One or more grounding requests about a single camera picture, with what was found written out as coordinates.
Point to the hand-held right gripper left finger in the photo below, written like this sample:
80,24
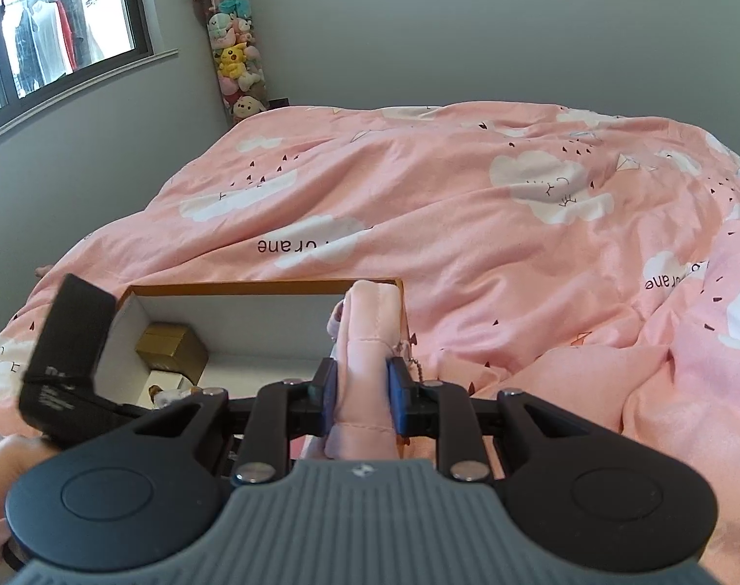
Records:
327,399

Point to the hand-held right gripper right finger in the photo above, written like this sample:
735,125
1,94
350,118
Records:
397,399

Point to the pink fabric pouch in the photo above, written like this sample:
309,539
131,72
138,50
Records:
361,378

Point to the orange cardboard box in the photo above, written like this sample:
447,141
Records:
254,329

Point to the small brown cardboard box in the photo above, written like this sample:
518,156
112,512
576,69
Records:
172,347

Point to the brown plush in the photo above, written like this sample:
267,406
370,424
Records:
169,397

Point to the person's left hand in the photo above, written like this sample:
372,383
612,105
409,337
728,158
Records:
4,469

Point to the pale pink object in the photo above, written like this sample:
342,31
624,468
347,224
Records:
41,269

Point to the pink cloud-print duvet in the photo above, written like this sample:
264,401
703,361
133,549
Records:
467,225

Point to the hanging dark garment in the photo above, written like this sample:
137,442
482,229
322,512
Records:
22,52

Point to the small black object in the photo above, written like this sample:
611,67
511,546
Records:
278,102

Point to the hanging red garment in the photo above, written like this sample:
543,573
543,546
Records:
68,36

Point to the hanging white shirt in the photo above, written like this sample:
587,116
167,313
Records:
44,36

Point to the window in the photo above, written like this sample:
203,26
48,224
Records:
71,30

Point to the yellow plush toy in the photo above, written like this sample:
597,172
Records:
231,60

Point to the clear tube of plush toys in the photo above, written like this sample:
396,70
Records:
236,55

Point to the pale green plush toy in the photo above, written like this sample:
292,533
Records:
219,27

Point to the teal plush toy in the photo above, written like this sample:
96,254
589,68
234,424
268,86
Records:
233,5

